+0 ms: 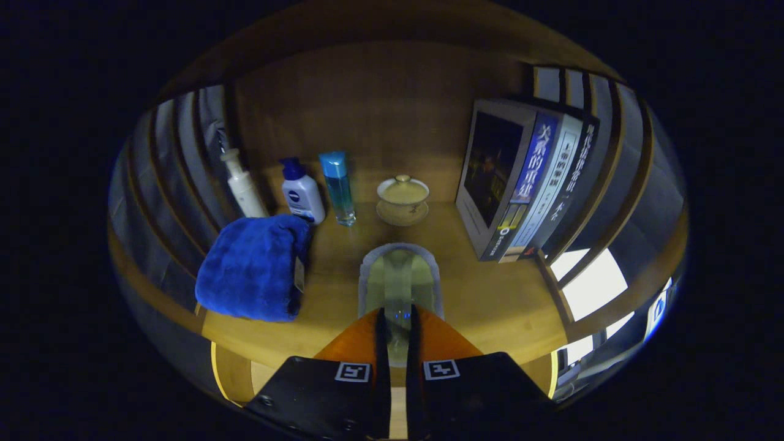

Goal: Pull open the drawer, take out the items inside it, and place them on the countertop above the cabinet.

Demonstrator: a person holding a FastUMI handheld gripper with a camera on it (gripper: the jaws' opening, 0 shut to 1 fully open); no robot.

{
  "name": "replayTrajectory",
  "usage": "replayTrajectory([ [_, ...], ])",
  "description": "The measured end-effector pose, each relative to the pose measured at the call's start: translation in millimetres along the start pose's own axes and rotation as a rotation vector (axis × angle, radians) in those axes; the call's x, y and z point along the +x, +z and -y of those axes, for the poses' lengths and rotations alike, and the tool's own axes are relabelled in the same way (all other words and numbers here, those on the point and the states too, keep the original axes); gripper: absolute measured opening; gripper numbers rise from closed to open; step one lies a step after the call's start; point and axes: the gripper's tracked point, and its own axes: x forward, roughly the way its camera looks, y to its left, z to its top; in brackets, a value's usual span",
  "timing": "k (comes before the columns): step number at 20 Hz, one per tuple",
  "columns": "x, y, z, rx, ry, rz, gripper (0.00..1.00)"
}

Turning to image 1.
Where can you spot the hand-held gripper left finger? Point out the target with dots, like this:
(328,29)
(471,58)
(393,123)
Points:
(383,380)

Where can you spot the beige lidded tea cup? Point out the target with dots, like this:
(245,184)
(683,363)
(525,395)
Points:
(402,196)

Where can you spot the white pump bottle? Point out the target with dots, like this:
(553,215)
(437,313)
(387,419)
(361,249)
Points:
(245,193)

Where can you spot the brown wooden cabinet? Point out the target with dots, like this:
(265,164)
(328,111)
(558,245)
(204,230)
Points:
(380,104)

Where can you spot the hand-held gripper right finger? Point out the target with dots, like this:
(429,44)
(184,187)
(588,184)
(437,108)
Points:
(413,392)

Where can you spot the pale green vase grey base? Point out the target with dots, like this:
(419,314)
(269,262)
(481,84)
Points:
(398,282)

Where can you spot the book with blue spine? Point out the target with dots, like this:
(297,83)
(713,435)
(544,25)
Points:
(490,165)

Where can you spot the blue folded towel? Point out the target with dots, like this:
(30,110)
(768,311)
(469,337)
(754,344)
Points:
(251,269)

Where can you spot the white lotion bottle blue cap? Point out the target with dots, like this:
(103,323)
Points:
(302,196)

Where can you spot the wooden countertop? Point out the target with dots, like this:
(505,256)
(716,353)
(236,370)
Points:
(484,288)

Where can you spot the clear blue bottle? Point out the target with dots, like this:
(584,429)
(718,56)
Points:
(339,190)

